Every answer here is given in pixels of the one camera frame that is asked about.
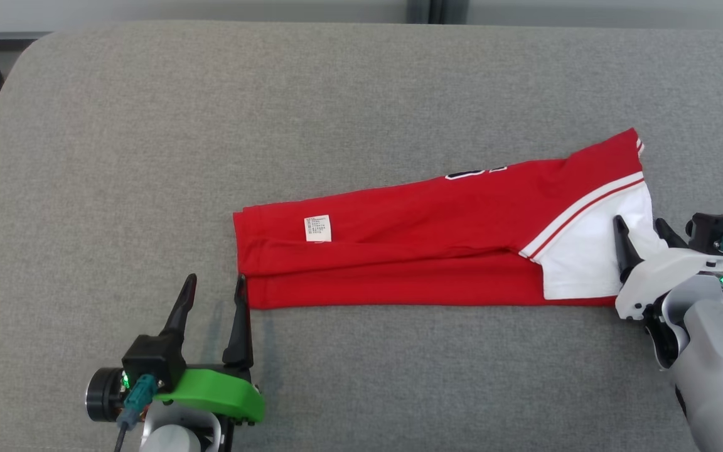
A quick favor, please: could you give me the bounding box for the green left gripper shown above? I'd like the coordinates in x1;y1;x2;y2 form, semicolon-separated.
153;273;267;425

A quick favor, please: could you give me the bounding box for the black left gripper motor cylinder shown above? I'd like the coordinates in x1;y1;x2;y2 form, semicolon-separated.
85;367;127;423

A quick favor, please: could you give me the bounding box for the teal left cable connector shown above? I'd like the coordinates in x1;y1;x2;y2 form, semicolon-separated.
116;374;159;431

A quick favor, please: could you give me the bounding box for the red Bulls basketball jersey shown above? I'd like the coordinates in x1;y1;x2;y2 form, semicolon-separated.
232;127;658;311

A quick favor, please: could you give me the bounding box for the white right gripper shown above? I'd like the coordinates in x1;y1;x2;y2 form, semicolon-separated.
612;215;723;323

